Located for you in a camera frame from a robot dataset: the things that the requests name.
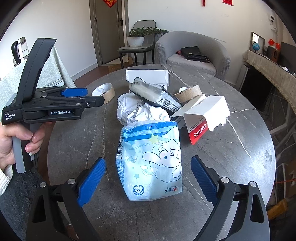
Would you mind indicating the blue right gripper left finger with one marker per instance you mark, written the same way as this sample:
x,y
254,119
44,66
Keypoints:
x,y
90,181

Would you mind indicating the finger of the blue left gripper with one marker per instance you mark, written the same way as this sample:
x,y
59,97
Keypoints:
x,y
74,92

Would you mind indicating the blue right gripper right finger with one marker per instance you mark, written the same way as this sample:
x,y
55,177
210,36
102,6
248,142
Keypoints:
x,y
207,179

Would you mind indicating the cardboard tape roll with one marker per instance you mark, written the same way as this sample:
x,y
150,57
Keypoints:
x,y
105,90
186,94

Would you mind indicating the blue cartoon tissue pack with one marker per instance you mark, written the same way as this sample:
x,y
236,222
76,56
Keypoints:
x,y
148,160

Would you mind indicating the white paper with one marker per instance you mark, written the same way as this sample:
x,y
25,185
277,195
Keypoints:
x,y
131,109

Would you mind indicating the white SanDisk box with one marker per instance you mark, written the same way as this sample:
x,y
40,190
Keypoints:
x,y
202,114

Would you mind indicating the black silver tissue pack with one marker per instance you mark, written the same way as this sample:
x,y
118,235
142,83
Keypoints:
x,y
155,95

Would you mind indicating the white cardboard box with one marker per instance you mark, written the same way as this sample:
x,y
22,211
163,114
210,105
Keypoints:
x,y
159,77

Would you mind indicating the person's left hand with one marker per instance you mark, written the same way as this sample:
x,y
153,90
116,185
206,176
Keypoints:
x,y
17,130

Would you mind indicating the round grey marble table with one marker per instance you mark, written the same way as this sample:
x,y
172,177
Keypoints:
x,y
241,150

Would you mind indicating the flat cardboard box on floor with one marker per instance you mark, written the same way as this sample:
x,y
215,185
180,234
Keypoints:
x,y
115,65

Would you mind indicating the grey door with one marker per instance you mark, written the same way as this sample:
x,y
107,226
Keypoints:
x,y
109,29

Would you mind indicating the yellow object on floor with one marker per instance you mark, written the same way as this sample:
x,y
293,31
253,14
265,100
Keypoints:
x,y
277,210

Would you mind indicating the potted green plant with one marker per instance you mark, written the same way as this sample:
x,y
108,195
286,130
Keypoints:
x,y
136,36

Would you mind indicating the red door decoration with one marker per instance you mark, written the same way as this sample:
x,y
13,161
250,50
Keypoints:
x,y
110,3

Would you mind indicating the beige fringed shelf cloth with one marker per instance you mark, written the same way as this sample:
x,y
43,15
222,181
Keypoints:
x,y
281,79

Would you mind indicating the black bag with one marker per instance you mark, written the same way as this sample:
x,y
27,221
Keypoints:
x,y
193,53

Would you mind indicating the grey armchair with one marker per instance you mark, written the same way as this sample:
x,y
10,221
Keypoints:
x,y
167,51

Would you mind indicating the small blue globe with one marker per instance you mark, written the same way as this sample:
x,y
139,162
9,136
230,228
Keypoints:
x,y
255,47

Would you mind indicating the framed picture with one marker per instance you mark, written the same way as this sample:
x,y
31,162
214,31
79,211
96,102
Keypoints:
x,y
258,39

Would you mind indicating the black monitor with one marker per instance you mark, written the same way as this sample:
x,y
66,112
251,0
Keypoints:
x,y
287,57

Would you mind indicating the white security camera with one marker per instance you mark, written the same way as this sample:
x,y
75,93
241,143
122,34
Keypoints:
x,y
272,23

